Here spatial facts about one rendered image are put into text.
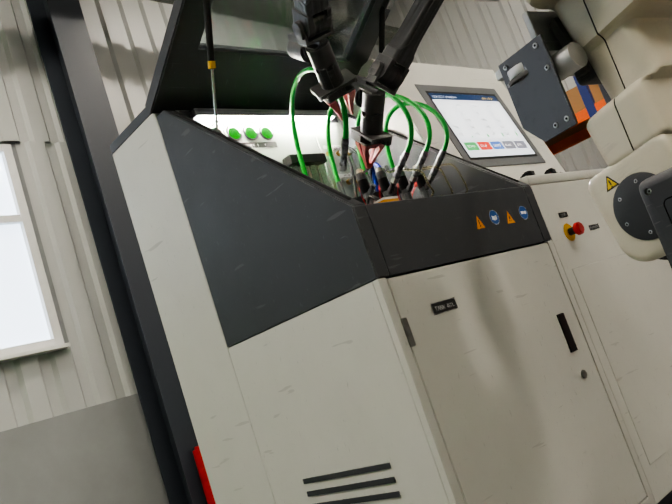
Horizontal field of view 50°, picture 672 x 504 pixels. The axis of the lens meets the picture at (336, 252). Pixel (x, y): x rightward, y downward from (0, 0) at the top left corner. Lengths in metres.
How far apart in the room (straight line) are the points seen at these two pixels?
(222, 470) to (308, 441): 0.40
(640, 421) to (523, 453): 0.53
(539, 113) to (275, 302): 0.78
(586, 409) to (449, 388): 0.49
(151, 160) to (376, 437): 1.01
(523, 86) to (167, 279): 1.19
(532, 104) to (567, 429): 0.85
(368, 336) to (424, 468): 0.28
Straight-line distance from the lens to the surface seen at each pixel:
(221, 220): 1.83
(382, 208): 1.54
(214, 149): 1.83
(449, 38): 9.52
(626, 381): 2.11
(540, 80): 1.26
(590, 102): 7.13
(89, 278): 6.03
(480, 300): 1.68
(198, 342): 2.00
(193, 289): 1.98
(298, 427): 1.74
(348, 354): 1.55
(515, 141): 2.64
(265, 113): 2.19
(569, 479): 1.79
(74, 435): 5.61
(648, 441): 2.12
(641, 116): 1.18
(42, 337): 5.72
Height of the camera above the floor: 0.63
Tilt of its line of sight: 9 degrees up
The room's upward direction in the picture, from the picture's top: 19 degrees counter-clockwise
